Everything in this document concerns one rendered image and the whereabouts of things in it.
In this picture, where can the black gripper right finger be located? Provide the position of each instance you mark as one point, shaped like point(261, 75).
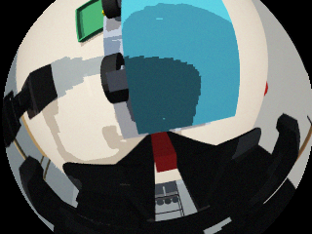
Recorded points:
point(200, 164)

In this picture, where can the red-headed metal pin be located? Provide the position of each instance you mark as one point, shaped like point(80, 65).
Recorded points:
point(163, 152)

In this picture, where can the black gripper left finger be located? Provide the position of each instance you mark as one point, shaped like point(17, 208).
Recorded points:
point(133, 177)

